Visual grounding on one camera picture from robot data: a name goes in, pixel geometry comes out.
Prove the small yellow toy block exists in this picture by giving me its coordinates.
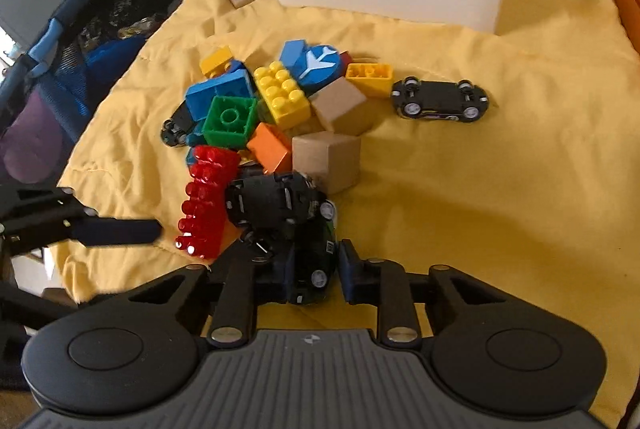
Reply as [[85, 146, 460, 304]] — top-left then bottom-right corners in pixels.
[[199, 45, 236, 77]]

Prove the teal plastic toy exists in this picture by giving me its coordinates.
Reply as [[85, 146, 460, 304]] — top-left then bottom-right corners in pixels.
[[184, 132, 206, 167]]

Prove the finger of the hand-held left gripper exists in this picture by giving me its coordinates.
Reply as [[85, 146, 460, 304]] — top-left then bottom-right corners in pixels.
[[0, 188, 162, 260], [0, 281, 77, 327]]

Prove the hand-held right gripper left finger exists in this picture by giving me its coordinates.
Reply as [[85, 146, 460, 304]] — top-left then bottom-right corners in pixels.
[[127, 254, 293, 350]]

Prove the dark toy car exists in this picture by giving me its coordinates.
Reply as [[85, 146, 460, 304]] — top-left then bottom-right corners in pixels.
[[240, 216, 343, 307]]

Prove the orange toy block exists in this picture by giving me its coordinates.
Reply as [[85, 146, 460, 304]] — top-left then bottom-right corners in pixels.
[[246, 123, 293, 175]]

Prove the yellow hollow toy block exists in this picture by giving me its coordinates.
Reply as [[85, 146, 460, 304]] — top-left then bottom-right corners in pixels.
[[345, 62, 395, 99]]

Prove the green toy block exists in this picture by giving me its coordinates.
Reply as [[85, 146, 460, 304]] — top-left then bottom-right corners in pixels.
[[201, 95, 258, 149]]

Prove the yellow studded toy block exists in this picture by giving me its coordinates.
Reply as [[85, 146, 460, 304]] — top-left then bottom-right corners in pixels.
[[252, 60, 316, 130]]

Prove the black toy car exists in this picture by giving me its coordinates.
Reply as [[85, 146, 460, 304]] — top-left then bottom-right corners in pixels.
[[224, 172, 337, 242], [390, 76, 490, 124], [160, 102, 201, 149]]

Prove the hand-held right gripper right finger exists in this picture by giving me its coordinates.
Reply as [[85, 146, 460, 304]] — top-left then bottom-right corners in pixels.
[[339, 239, 506, 345]]

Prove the dark blue mesh playpen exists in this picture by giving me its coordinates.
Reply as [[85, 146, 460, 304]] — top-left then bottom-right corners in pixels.
[[0, 0, 221, 190]]

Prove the purple cloth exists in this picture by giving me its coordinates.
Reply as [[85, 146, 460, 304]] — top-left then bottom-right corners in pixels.
[[0, 94, 66, 185]]

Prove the wooden cube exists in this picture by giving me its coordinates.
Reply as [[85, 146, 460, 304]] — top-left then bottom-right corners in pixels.
[[310, 76, 376, 135], [291, 132, 362, 194]]

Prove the blue airplane toy block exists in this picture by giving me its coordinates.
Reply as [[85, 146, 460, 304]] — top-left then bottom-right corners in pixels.
[[279, 39, 347, 97]]

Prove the yellow quilt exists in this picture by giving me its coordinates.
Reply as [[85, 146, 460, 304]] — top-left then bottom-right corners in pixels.
[[42, 0, 632, 429]]

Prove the blue studded toy block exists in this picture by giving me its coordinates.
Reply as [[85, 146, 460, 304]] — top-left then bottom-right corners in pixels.
[[185, 68, 258, 122]]

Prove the red transparent toy block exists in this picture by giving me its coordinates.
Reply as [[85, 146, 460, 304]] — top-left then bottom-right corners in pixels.
[[174, 145, 242, 260]]

